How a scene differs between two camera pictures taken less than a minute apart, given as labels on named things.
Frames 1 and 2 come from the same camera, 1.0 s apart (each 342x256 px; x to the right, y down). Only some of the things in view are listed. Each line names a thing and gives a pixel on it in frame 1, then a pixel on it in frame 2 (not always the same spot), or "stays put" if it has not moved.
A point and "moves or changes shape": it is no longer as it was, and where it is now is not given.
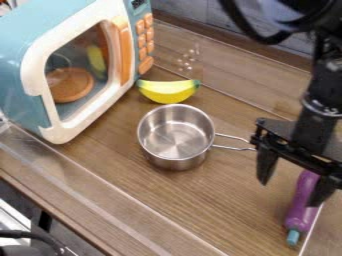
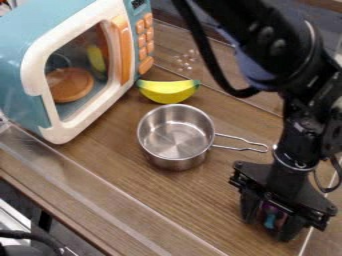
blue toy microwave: [73, 55] stays put
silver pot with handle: [177, 134] stays put
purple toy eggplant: [301, 217] moves or changes shape
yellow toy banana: [168, 92] stays put
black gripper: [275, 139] -> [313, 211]
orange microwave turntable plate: [70, 83] stays put
